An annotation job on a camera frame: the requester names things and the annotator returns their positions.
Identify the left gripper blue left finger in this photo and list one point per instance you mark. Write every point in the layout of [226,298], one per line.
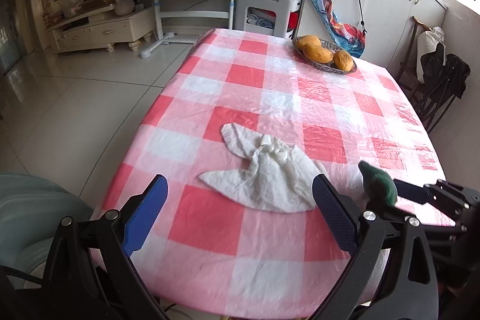
[140,212]

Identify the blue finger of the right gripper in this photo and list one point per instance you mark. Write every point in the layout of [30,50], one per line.
[420,195]

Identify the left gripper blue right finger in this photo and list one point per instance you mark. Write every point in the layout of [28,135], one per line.
[340,213]

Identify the green fuzzy trash piece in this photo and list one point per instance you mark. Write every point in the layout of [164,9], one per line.
[378,184]

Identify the grey trash bin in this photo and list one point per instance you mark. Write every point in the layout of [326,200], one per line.
[31,210]

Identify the white cloth rag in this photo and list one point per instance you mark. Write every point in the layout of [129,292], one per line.
[278,178]

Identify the dark wooden chair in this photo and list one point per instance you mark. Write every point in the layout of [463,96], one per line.
[406,76]

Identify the dark wicker fruit basket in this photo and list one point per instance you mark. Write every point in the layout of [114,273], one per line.
[329,67]

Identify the right yellow mango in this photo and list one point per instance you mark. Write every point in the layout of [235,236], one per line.
[343,60]

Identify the yellow mango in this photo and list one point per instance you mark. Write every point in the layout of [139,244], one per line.
[300,42]
[317,53]
[343,60]

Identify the colourful hanging bag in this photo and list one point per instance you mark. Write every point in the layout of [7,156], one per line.
[349,37]

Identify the left yellow mango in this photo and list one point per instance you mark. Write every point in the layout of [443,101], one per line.
[317,53]

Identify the white tv cabinet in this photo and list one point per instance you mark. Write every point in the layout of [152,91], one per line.
[102,29]

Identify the pink kettlebell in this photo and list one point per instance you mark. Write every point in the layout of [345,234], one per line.
[124,7]

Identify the grey plastic stool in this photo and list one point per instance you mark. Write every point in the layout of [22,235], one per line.
[278,18]

